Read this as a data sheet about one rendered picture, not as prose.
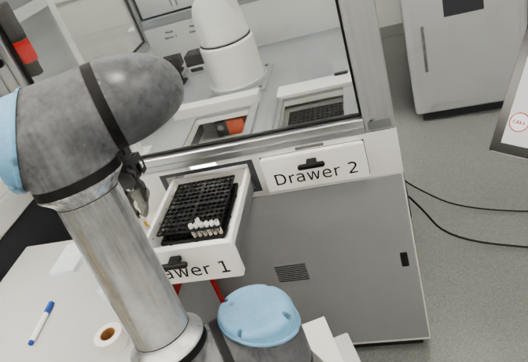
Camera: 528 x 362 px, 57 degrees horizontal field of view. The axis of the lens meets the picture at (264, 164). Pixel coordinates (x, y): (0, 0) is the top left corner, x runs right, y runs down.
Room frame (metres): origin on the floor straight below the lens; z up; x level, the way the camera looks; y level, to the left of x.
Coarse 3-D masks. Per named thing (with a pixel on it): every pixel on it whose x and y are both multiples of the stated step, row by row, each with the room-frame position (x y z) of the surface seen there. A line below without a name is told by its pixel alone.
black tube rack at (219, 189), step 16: (176, 192) 1.21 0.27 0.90; (192, 192) 1.18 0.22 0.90; (208, 192) 1.20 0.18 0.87; (224, 192) 1.12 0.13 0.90; (176, 208) 1.13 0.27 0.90; (192, 208) 1.10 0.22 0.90; (208, 208) 1.08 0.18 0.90; (224, 208) 1.05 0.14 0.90; (176, 224) 1.05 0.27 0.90; (192, 224) 1.04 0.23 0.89; (224, 224) 1.03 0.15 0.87; (176, 240) 1.02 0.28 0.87; (192, 240) 1.01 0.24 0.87
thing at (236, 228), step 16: (192, 176) 1.28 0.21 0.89; (208, 176) 1.25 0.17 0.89; (224, 176) 1.24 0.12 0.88; (240, 176) 1.23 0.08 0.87; (240, 192) 1.10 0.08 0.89; (160, 208) 1.16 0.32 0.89; (240, 208) 1.05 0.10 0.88; (160, 224) 1.12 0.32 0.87; (240, 224) 1.00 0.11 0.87; (160, 240) 1.09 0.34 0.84; (240, 240) 0.97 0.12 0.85
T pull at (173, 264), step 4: (172, 256) 0.92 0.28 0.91; (176, 256) 0.91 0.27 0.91; (180, 256) 0.91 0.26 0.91; (172, 260) 0.90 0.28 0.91; (176, 260) 0.90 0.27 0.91; (180, 260) 0.90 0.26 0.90; (164, 264) 0.90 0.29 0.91; (168, 264) 0.89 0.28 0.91; (172, 264) 0.89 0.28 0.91; (176, 264) 0.88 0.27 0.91; (180, 264) 0.88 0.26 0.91; (184, 264) 0.87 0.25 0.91; (164, 268) 0.89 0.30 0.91; (168, 268) 0.88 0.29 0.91; (172, 268) 0.88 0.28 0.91; (176, 268) 0.88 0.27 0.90; (180, 268) 0.88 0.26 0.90; (184, 268) 0.87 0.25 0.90
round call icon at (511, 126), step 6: (516, 114) 0.84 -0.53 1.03; (522, 114) 0.83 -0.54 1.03; (510, 120) 0.84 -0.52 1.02; (516, 120) 0.83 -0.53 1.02; (522, 120) 0.82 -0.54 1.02; (510, 126) 0.83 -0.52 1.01; (516, 126) 0.82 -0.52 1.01; (522, 126) 0.81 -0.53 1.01; (516, 132) 0.82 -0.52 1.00; (522, 132) 0.81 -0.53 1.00
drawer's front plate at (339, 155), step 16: (336, 144) 1.12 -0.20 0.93; (352, 144) 1.09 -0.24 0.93; (272, 160) 1.16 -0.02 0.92; (288, 160) 1.15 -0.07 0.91; (304, 160) 1.13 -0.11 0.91; (320, 160) 1.12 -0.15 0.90; (336, 160) 1.11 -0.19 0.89; (352, 160) 1.10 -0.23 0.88; (272, 176) 1.16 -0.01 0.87; (304, 176) 1.14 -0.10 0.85; (320, 176) 1.12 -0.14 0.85; (336, 176) 1.11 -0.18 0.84; (352, 176) 1.10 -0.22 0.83
